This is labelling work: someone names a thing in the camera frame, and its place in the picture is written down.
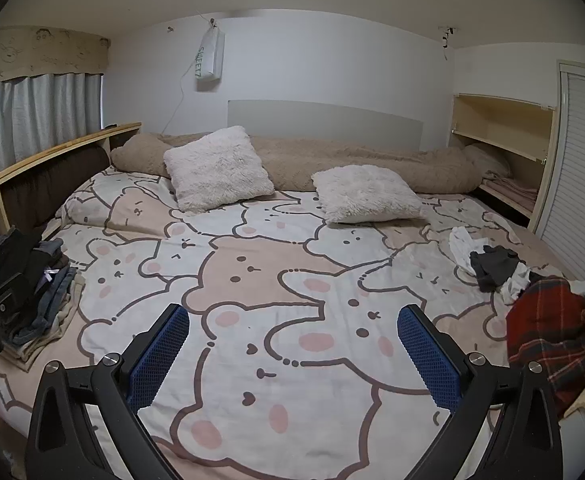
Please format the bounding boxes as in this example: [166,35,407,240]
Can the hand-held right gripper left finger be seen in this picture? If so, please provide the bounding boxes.
[25,304,190,480]

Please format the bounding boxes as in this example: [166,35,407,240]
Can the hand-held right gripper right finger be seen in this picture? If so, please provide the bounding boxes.
[397,304,566,480]

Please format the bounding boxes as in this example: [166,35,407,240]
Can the dark grey t-shirt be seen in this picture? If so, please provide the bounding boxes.
[470,246,526,293]

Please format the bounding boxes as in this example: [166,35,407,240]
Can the stack of folded clothes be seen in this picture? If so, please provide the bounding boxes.
[2,237,86,373]

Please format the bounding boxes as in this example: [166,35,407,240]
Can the white garment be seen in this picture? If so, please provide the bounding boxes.
[447,226,493,276]
[503,260,585,311]

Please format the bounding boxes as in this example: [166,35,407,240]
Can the brown padded panel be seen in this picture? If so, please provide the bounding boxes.
[2,147,110,231]

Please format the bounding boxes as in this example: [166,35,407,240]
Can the red plaid shirt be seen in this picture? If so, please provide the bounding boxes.
[507,276,585,418]

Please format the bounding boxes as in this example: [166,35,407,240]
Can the bear printed bed sheet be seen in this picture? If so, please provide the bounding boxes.
[0,167,585,480]

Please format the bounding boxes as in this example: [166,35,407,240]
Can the wooden bedside shelf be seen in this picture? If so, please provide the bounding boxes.
[0,121,143,261]

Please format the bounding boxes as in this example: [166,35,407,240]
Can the small white fluffy pillow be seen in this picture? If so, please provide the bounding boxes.
[311,165,426,224]

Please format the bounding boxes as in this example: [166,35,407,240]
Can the pale blue curtain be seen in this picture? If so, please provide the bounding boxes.
[0,72,104,188]

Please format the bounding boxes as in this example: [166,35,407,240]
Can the pink folded cloth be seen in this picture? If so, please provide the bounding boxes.
[483,175,538,206]

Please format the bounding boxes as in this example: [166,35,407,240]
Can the large white fluffy pillow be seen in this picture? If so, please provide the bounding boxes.
[164,126,276,213]

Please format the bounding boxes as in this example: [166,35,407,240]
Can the beige pillow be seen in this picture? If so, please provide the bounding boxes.
[111,132,488,195]

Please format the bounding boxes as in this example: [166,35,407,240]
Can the beige printed curtain valance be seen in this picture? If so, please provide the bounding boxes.
[0,26,110,90]

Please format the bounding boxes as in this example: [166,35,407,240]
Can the white louvered door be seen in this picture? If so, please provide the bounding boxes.
[533,60,585,286]

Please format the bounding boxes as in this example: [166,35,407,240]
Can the grey headboard panel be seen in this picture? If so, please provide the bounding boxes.
[227,100,425,153]

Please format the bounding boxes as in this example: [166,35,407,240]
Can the white hanging bag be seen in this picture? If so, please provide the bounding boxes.
[195,27,226,92]

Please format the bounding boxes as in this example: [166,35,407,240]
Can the cream wall shelf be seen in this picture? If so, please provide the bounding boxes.
[450,92,561,233]

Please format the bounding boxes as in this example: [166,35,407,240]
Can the white cable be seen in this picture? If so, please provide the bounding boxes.
[161,0,218,133]

